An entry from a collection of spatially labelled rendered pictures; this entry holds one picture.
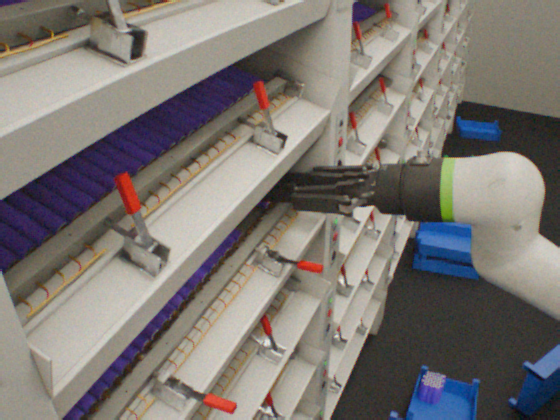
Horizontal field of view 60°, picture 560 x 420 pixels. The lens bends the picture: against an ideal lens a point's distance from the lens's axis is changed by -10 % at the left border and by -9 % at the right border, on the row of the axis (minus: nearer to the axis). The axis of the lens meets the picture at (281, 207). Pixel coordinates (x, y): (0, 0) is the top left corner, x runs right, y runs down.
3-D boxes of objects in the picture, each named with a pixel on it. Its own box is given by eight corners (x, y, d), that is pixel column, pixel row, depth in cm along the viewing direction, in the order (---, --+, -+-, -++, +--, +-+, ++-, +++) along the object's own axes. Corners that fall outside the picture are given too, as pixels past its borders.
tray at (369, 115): (400, 108, 150) (419, 67, 141) (335, 208, 102) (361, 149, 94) (337, 78, 153) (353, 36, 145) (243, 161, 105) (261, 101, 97)
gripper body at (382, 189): (409, 154, 78) (351, 153, 82) (397, 178, 71) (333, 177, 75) (413, 199, 81) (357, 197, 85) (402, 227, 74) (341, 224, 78)
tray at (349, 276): (388, 220, 169) (406, 187, 161) (325, 348, 122) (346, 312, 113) (332, 191, 173) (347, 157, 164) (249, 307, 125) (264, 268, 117)
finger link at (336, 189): (368, 201, 79) (367, 206, 78) (295, 206, 82) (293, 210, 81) (365, 177, 77) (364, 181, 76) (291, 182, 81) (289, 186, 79)
